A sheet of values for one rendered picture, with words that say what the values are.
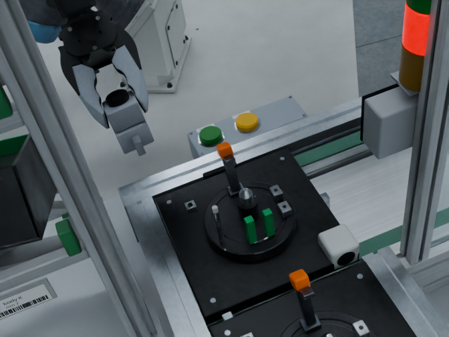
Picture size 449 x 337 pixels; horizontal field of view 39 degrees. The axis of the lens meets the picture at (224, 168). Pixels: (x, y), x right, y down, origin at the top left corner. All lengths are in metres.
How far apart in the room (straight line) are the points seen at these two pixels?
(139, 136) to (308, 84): 0.60
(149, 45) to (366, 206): 0.56
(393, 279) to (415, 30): 0.39
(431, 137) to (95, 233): 0.40
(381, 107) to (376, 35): 2.21
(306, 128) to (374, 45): 1.78
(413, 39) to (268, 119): 0.50
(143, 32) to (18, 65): 0.89
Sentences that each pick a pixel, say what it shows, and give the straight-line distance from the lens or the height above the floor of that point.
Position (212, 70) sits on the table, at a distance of 1.43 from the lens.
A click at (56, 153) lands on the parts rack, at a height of 1.42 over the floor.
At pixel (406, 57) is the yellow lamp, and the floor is 1.30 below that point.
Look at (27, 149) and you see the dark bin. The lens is 0.62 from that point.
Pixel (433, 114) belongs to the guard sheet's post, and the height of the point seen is 1.25.
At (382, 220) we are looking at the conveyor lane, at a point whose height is 0.92.
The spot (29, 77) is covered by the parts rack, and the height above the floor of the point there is 1.50.
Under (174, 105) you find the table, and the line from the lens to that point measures 1.37.
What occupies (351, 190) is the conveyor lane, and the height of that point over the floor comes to 0.92.
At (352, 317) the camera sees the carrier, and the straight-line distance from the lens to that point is 0.86.
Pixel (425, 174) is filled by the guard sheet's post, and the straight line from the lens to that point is 0.80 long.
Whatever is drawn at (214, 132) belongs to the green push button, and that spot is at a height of 0.97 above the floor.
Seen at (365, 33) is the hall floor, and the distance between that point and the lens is 2.97.
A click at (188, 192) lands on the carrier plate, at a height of 0.97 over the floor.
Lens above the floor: 1.74
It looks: 47 degrees down
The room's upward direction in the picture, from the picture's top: 11 degrees counter-clockwise
